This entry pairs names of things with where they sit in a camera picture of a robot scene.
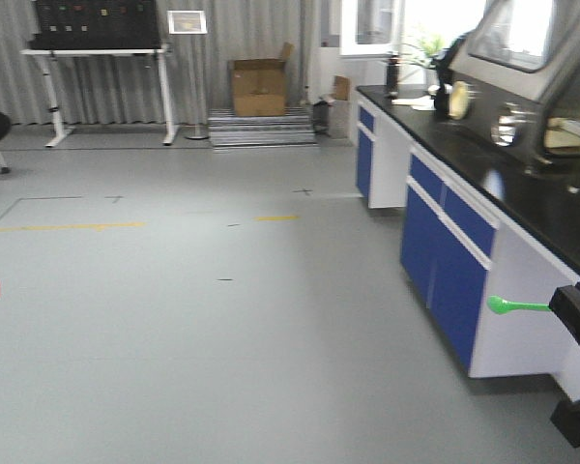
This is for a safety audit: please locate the white standing desk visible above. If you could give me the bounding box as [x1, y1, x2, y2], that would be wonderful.
[20, 44, 179, 149]

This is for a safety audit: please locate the brown cardboard box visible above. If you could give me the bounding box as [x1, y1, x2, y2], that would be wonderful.
[229, 43, 294, 117]

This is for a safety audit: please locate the black pegboard with buttons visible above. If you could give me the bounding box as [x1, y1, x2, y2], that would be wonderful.
[29, 0, 161, 50]

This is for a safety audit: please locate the small trash bin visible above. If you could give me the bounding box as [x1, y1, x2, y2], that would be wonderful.
[311, 99, 334, 137]

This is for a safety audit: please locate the green potted plant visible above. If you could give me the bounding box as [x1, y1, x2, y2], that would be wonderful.
[401, 34, 446, 69]

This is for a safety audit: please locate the framed sign on stand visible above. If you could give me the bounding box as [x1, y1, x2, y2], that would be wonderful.
[166, 10, 209, 141]

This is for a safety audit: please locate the green plastic spoon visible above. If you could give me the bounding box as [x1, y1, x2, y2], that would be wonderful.
[487, 296, 552, 315]

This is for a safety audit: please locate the black water bottle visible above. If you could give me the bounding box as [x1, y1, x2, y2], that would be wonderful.
[385, 51, 399, 99]

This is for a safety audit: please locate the blue white lab cabinet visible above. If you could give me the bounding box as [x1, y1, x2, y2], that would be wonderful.
[354, 85, 580, 395]

